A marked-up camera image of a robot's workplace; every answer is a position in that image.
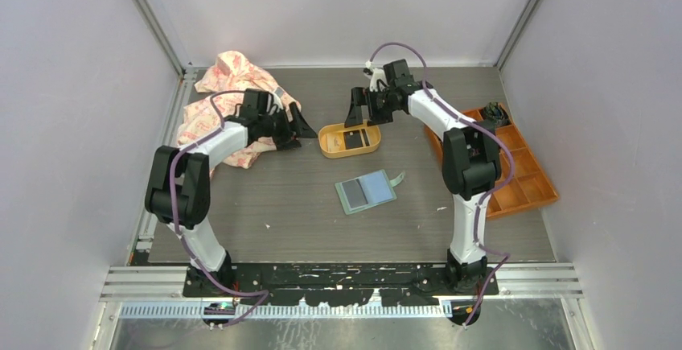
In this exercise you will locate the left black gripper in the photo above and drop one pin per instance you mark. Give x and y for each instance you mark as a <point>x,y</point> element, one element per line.
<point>300,129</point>

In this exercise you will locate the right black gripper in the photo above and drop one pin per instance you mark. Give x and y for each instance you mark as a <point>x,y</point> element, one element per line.
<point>359,98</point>

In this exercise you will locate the black credit card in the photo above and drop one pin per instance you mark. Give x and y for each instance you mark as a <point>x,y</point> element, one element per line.
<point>355,139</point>

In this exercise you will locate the yellow oval tray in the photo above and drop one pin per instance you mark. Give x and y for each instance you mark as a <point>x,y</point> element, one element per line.
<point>338,141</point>

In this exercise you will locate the green card holder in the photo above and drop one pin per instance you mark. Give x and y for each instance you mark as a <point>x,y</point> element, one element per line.
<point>378,188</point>

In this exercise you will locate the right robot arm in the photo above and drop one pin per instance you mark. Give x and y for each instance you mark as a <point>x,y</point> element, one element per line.
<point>470,163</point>

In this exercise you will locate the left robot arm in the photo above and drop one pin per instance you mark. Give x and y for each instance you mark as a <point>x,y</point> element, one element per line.
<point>179,191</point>

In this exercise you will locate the pink patterned cloth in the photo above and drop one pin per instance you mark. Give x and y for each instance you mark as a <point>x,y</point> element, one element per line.
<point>234,72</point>

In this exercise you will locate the dark rolled item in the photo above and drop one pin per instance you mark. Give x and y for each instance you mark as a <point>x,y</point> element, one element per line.
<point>495,113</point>

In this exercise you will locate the orange compartment organizer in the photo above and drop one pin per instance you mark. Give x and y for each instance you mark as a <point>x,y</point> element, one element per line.
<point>530,188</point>

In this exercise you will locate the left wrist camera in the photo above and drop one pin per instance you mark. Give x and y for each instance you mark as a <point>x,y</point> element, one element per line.
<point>277,95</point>

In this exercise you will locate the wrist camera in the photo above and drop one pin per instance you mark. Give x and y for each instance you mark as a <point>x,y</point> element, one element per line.
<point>375,74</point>
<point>277,95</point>

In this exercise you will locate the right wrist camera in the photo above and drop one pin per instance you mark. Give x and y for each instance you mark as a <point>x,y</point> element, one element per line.
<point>375,74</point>

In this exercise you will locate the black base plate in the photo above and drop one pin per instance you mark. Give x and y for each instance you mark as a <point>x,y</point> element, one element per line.
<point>353,284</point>

